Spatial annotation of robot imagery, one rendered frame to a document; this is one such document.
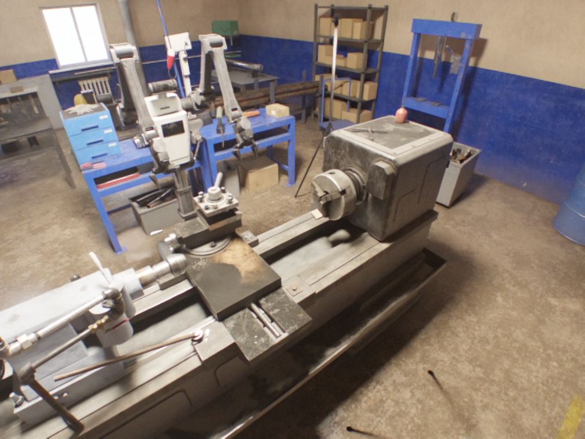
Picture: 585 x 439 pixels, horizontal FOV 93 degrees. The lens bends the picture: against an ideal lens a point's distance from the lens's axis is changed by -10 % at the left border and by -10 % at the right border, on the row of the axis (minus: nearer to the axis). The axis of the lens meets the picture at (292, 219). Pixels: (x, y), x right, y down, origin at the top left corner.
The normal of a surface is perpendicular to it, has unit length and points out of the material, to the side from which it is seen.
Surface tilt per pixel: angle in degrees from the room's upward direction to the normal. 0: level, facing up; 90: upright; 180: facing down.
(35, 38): 90
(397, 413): 0
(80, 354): 66
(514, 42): 90
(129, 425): 90
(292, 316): 0
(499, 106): 90
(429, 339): 0
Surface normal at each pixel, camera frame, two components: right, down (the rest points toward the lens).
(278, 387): 0.00, -0.81
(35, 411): 0.61, 0.47
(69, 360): 0.56, 0.09
